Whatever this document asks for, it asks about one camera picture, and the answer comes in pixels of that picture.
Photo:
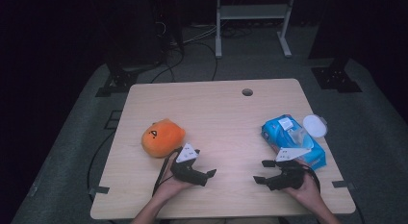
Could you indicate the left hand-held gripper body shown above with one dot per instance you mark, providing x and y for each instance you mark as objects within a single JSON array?
[{"x": 187, "y": 172}]

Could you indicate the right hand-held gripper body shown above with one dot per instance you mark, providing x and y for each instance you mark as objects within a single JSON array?
[{"x": 287, "y": 180}]

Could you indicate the blue wet wipe packet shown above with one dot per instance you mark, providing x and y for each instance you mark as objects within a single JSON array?
[{"x": 279, "y": 137}]

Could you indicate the orange plush toy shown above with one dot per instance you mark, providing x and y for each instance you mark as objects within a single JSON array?
[{"x": 163, "y": 137}]

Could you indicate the white wet wipe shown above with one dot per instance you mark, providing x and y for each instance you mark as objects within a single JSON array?
[{"x": 297, "y": 136}]

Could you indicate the person's left hand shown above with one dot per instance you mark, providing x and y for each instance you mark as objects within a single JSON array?
[{"x": 166, "y": 185}]

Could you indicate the person's right hand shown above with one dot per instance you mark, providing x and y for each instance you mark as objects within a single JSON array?
[{"x": 309, "y": 192}]

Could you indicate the black tape strip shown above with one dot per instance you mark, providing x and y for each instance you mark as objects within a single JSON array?
[
  {"x": 99, "y": 190},
  {"x": 342, "y": 184}
]

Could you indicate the black stand base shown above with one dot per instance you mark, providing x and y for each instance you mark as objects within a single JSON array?
[
  {"x": 335, "y": 78},
  {"x": 120, "y": 80}
]

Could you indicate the white metal stand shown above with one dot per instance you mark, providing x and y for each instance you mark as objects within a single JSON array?
[{"x": 253, "y": 12}]

